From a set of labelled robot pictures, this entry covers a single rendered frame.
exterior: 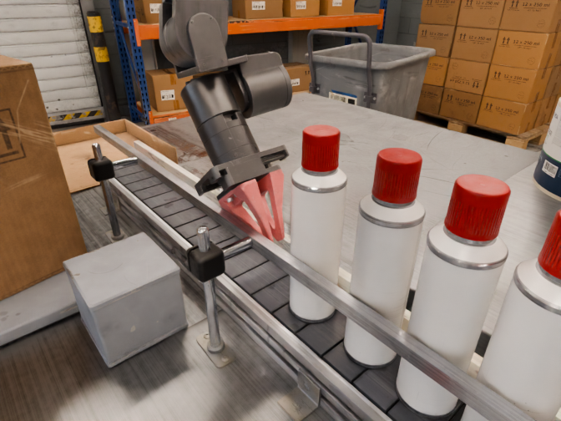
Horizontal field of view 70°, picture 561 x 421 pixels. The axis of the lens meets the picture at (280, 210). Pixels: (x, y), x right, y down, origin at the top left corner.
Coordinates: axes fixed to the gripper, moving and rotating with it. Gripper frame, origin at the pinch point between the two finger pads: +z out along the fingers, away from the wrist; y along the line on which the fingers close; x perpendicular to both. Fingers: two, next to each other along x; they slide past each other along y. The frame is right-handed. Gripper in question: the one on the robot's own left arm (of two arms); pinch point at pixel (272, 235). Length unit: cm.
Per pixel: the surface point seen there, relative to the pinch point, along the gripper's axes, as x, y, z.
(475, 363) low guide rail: -16.0, 3.2, 17.1
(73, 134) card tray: 67, -1, -46
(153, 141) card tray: 54, 13, -34
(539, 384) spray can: -24.1, -1.8, 15.2
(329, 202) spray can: -12.5, -0.8, -0.6
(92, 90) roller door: 334, 88, -200
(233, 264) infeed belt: 8.0, -2.3, 1.1
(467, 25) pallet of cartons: 115, 322, -88
